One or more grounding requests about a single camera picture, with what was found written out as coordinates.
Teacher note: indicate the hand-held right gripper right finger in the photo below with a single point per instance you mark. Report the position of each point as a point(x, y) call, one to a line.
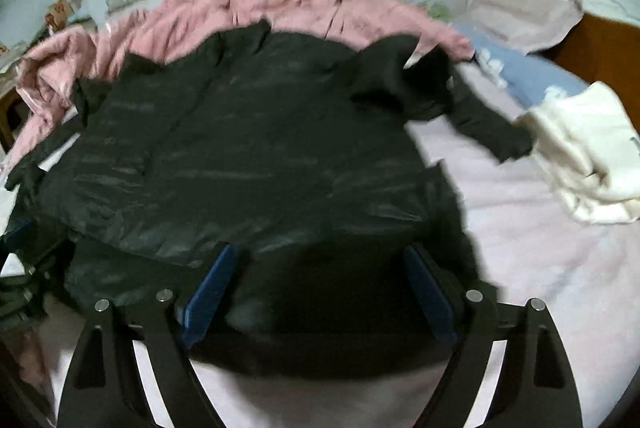
point(430, 293)

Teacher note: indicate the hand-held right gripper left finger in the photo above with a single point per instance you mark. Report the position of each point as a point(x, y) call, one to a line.
point(212, 293)

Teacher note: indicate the black puffer jacket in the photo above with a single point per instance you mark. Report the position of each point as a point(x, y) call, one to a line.
point(250, 133)

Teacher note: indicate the white garment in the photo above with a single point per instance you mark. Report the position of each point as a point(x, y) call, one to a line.
point(590, 143)

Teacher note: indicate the blue pillow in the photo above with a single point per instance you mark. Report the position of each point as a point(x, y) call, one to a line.
point(530, 73)

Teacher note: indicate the pink checked quilt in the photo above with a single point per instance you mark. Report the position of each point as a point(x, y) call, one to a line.
point(175, 23)

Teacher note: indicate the green floral cloth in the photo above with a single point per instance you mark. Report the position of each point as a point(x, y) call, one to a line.
point(435, 10)

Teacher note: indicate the pink pillow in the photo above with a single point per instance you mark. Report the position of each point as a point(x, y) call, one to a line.
point(520, 18)

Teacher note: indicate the wooden headboard with white frame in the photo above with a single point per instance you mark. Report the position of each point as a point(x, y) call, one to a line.
point(605, 53)

